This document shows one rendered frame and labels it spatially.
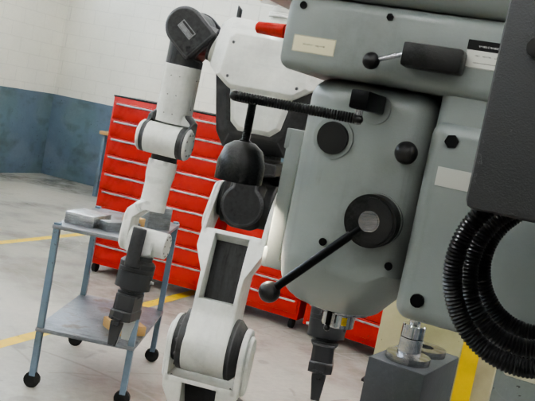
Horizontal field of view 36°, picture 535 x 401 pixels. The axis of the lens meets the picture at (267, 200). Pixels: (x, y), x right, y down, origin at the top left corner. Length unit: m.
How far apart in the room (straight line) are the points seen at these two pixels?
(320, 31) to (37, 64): 11.40
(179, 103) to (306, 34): 0.94
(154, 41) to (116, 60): 0.66
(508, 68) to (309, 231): 0.44
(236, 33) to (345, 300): 0.93
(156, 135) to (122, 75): 10.16
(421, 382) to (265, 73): 0.76
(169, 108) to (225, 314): 0.52
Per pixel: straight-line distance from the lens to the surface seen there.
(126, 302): 2.07
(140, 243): 2.03
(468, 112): 1.07
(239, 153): 1.21
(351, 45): 1.10
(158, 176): 2.05
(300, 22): 1.13
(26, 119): 12.43
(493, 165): 0.80
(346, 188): 1.11
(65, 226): 4.16
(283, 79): 1.90
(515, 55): 0.80
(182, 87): 2.03
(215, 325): 1.91
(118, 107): 6.78
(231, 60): 1.93
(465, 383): 3.00
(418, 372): 1.66
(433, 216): 1.06
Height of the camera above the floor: 1.57
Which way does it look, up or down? 6 degrees down
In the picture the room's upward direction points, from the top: 11 degrees clockwise
